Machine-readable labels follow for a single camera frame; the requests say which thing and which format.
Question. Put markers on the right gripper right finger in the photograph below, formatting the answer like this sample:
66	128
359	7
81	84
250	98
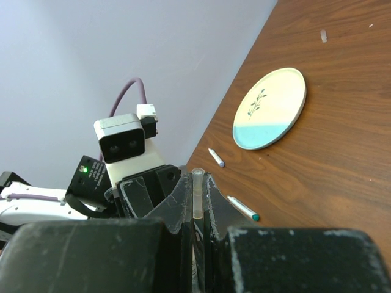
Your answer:
231	245

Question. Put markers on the lilac pen cap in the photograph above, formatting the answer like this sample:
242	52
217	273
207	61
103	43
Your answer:
323	35

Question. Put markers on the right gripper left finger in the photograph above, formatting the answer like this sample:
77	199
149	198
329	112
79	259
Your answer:
164	245

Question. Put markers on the round cream blue plate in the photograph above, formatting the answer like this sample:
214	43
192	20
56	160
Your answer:
269	109

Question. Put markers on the teal tipped white marker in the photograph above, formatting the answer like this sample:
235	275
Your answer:
243	208

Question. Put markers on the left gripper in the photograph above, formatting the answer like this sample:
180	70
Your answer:
137	195

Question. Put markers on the clear pen cap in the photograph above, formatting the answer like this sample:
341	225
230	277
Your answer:
197	189

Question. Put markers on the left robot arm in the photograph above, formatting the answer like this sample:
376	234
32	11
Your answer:
89	196

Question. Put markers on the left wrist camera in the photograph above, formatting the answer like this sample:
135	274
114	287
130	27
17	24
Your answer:
126	143

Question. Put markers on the lilac tipped white marker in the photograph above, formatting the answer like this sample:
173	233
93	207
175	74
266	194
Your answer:
217	158

